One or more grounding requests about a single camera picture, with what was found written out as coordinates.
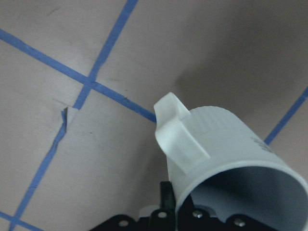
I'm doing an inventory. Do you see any white grey mug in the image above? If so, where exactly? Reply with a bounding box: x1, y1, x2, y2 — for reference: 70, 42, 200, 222
154, 93, 308, 231

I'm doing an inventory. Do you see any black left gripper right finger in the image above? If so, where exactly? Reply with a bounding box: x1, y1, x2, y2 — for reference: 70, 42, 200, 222
177, 195, 194, 231

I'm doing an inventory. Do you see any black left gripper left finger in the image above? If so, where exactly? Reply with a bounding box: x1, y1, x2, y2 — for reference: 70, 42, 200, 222
160, 181, 175, 217

